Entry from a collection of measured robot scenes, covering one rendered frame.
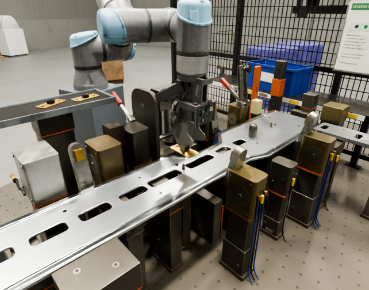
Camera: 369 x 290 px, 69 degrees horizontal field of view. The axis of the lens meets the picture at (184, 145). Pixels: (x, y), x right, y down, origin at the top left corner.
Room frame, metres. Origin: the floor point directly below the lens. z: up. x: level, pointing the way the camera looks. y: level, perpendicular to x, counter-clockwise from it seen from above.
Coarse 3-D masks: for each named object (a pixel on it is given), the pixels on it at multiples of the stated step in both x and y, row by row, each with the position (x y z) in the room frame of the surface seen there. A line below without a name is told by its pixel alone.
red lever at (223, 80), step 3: (222, 78) 1.17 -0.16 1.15; (222, 81) 1.16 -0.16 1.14; (225, 81) 1.16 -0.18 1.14; (222, 84) 1.17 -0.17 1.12; (225, 84) 1.15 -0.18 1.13; (228, 84) 1.15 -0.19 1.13; (228, 87) 1.14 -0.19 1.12; (231, 87) 1.14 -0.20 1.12; (231, 90) 1.13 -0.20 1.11; (234, 90) 1.13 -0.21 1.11; (234, 93) 1.12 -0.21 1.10; (234, 96) 1.12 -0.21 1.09; (237, 96) 1.11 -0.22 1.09; (237, 99) 1.10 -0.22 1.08
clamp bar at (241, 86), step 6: (240, 66) 1.09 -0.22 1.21; (246, 66) 1.11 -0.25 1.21; (240, 72) 1.09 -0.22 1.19; (246, 72) 1.10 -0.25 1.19; (240, 78) 1.09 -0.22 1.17; (246, 78) 1.10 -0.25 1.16; (240, 84) 1.09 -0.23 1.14; (246, 84) 1.10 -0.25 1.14; (240, 90) 1.08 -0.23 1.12; (246, 90) 1.10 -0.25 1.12; (240, 96) 1.08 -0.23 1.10; (246, 96) 1.09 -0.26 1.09; (246, 102) 1.09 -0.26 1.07
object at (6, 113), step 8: (72, 96) 0.86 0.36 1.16; (80, 96) 0.86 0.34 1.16; (104, 96) 0.86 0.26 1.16; (24, 104) 0.78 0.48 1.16; (32, 104) 0.78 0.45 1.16; (40, 104) 0.78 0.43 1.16; (64, 104) 0.78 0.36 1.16; (72, 104) 0.78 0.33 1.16; (0, 112) 0.70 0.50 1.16; (8, 112) 0.70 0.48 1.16; (16, 112) 0.70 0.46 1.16; (24, 112) 0.70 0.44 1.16; (32, 112) 0.70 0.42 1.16; (0, 120) 0.64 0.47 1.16
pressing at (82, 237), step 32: (288, 128) 0.97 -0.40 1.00; (160, 160) 0.72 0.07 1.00; (192, 160) 0.72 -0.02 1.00; (224, 160) 0.72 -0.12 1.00; (96, 192) 0.56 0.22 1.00; (192, 192) 0.57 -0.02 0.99; (32, 224) 0.44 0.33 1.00; (96, 224) 0.44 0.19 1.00; (128, 224) 0.45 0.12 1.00; (32, 256) 0.36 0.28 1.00; (64, 256) 0.36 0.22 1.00; (0, 288) 0.29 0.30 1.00
